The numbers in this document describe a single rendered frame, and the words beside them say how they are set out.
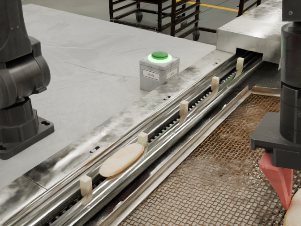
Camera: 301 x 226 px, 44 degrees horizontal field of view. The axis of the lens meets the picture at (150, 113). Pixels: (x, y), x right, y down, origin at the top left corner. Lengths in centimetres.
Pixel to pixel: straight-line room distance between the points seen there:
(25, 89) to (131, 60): 47
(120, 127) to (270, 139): 35
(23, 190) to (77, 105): 32
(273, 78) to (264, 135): 62
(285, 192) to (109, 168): 27
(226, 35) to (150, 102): 35
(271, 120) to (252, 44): 59
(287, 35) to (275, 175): 14
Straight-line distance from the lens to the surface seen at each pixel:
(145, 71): 85
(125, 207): 47
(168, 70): 84
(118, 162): 59
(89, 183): 55
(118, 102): 83
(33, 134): 72
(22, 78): 64
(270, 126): 40
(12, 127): 69
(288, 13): 32
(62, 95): 88
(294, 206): 45
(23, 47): 63
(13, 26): 61
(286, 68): 35
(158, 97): 76
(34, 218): 53
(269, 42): 97
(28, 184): 57
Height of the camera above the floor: 122
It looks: 31 degrees down
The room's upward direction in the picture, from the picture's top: 1 degrees clockwise
